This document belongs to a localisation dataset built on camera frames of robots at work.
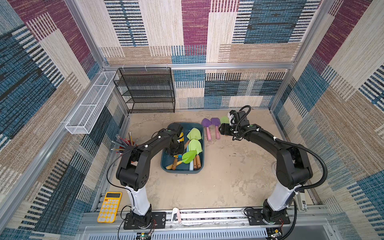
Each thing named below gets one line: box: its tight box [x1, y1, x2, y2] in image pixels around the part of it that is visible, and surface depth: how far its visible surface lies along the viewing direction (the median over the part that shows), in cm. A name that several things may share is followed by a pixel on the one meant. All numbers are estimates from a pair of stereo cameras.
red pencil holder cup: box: [111, 132, 139, 156], surface depth 91 cm
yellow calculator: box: [97, 192, 122, 223], surface depth 78 cm
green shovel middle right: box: [188, 139, 203, 170], surface depth 98 cm
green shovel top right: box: [186, 128, 202, 141], surface depth 106 cm
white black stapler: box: [295, 192, 308, 211], surface depth 77 cm
